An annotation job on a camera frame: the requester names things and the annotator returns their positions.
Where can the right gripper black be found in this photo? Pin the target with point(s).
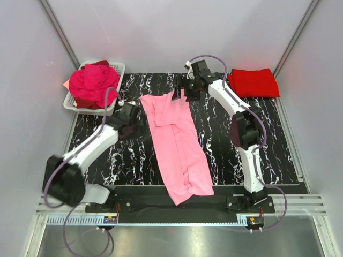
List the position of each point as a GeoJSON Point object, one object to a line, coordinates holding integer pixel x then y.
{"type": "Point", "coordinates": [192, 97]}

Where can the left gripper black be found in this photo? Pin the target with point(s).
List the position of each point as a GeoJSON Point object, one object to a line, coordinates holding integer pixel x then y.
{"type": "Point", "coordinates": [139, 133]}

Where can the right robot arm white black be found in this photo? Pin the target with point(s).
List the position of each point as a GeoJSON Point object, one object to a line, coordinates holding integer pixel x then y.
{"type": "Point", "coordinates": [246, 133]}

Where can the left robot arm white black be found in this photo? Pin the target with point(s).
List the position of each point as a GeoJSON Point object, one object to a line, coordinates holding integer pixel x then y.
{"type": "Point", "coordinates": [64, 175]}

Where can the crumpled magenta t shirt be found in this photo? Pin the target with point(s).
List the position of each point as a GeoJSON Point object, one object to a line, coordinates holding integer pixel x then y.
{"type": "Point", "coordinates": [93, 84]}

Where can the white plastic basket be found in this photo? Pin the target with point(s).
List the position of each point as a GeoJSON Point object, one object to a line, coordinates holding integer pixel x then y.
{"type": "Point", "coordinates": [94, 87]}

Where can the light pink t shirt in basket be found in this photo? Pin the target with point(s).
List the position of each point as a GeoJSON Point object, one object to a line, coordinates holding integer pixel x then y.
{"type": "Point", "coordinates": [66, 84]}

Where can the folded red t shirt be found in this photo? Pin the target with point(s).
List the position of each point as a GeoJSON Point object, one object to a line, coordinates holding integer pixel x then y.
{"type": "Point", "coordinates": [257, 83]}

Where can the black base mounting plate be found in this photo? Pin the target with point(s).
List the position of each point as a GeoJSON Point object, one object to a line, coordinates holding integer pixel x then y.
{"type": "Point", "coordinates": [151, 205]}

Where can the aluminium rail front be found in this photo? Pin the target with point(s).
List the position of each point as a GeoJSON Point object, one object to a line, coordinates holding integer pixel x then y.
{"type": "Point", "coordinates": [291, 205]}

